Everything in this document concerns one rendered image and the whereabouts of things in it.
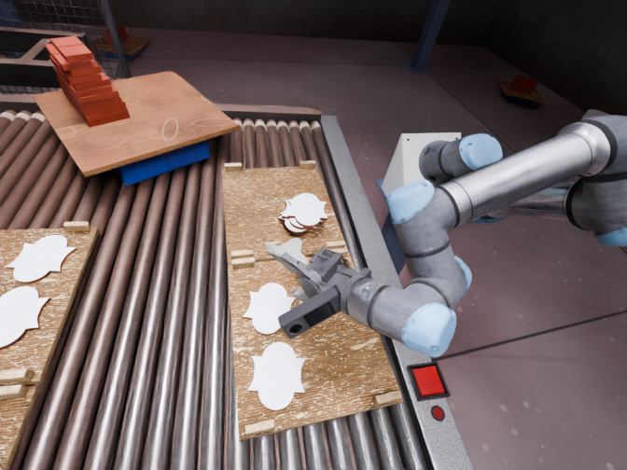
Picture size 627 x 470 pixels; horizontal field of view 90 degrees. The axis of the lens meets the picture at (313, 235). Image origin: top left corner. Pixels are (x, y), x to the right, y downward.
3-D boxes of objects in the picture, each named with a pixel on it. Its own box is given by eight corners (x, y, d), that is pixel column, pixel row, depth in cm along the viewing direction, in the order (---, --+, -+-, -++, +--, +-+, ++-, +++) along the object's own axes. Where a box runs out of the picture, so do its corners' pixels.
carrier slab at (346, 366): (347, 255, 94) (348, 252, 93) (401, 402, 69) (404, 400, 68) (228, 268, 86) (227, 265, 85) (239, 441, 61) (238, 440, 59)
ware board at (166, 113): (174, 75, 134) (173, 70, 133) (239, 130, 113) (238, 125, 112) (34, 100, 109) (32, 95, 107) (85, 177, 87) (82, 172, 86)
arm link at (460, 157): (466, 134, 103) (499, 124, 90) (477, 173, 105) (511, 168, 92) (436, 146, 100) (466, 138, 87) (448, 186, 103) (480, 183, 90)
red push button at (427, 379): (432, 366, 76) (435, 365, 74) (443, 393, 72) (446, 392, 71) (410, 370, 74) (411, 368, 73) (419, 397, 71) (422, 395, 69)
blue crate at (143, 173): (173, 119, 130) (168, 96, 122) (212, 158, 117) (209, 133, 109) (90, 141, 114) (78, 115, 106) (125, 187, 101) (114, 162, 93)
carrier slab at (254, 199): (316, 169, 120) (316, 165, 119) (347, 253, 95) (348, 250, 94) (221, 172, 112) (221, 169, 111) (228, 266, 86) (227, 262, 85)
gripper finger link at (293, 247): (281, 228, 64) (315, 256, 63) (260, 247, 62) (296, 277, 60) (282, 221, 62) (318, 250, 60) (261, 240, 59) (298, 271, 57)
